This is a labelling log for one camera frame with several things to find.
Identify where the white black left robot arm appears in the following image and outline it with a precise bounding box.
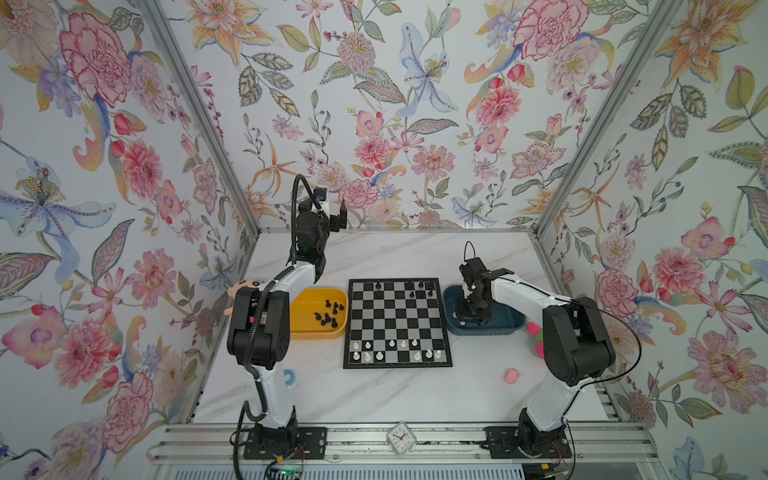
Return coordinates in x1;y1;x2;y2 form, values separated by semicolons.
225;200;348;430

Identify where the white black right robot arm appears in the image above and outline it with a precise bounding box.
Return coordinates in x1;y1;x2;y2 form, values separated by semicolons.
457;257;616;434

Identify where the teal plastic tray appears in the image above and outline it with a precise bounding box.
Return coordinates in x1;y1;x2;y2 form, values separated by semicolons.
442;285;526;336

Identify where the pink white plush toy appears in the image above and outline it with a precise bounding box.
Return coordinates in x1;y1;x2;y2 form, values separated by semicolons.
526;322;544;359

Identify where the pink small eraser toy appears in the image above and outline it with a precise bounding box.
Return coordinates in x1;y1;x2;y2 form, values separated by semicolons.
504;368;520;385

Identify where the black white chessboard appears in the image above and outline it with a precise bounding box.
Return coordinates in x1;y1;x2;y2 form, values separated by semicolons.
343;277;453;370

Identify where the yellow plastic tray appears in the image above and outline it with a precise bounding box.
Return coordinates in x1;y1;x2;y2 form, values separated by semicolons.
290;288;349;341

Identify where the doll plush toy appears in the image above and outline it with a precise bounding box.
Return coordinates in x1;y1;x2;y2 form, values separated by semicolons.
224;279;264;317

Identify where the small white desk clock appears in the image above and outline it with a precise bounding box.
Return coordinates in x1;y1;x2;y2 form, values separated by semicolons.
386;422;418;456

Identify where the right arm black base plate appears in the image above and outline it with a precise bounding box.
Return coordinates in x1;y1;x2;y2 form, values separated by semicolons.
484;425;573;460

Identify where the blue small ring toy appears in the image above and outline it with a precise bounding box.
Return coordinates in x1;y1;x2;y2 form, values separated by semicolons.
284;369;296;387

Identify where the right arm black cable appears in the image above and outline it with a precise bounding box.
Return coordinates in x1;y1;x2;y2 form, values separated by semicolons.
503;277;643;385

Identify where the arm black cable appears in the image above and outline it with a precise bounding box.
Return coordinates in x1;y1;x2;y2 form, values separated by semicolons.
503;277;643;385
231;173;319;480

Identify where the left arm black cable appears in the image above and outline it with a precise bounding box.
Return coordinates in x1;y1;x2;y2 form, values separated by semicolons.
231;173;319;480

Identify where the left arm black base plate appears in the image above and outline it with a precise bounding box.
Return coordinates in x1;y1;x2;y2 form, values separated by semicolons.
242;425;328;460

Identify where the aluminium frame corner post right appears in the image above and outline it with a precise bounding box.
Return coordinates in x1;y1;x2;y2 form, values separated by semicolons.
532;1;676;240

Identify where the aluminium frame corner post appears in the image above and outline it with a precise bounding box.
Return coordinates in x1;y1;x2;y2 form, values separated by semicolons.
532;1;676;240
137;0;261;240

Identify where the aluminium front rail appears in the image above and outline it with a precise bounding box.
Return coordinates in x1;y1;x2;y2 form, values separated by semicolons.
148;421;659;465

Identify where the aluminium frame corner post left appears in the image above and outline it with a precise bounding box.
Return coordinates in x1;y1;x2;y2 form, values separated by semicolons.
137;0;261;240

